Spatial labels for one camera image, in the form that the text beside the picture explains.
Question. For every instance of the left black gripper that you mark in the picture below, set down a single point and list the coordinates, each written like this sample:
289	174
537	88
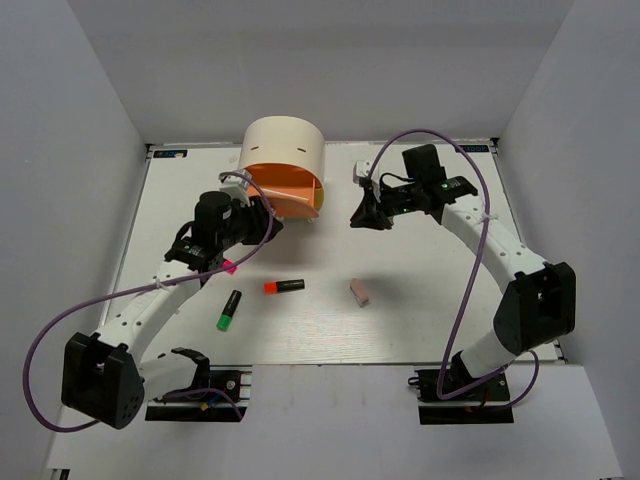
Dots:
257	213

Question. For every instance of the pink highlighter marker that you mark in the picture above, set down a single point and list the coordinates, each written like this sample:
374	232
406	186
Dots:
229	267

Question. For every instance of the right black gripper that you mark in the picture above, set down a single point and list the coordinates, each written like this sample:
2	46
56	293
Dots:
370	214

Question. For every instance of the blue label sticker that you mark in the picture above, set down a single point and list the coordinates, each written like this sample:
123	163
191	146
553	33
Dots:
475	148
170	154

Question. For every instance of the orange drawer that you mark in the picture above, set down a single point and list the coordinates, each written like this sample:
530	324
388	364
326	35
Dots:
294	193

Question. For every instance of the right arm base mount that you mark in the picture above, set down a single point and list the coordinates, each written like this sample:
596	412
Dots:
485	405

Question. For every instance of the cream round drawer organizer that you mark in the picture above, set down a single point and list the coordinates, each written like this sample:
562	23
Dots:
284	140

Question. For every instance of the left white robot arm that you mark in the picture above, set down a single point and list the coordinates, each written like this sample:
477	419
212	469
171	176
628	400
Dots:
104	374

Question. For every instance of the green highlighter marker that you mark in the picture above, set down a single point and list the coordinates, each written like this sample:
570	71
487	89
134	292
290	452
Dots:
228	311

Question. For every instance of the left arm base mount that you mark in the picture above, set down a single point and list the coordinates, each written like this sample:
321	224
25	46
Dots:
222	398

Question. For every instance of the yellow white pen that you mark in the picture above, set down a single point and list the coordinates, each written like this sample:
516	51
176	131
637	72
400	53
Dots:
284	194

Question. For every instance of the pink eraser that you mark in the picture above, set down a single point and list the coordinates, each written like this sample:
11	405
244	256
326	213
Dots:
359	292

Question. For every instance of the left blue label sticker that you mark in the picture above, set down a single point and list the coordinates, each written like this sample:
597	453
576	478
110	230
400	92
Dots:
170	154

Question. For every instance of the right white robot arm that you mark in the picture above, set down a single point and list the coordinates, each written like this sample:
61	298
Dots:
538	297

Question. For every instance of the right blue label sticker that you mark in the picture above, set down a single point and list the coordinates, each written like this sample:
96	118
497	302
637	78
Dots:
475	148

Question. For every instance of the orange highlighter marker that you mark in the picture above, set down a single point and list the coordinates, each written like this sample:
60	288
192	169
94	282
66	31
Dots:
283	286

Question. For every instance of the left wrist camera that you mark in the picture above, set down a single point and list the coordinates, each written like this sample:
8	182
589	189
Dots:
235	184

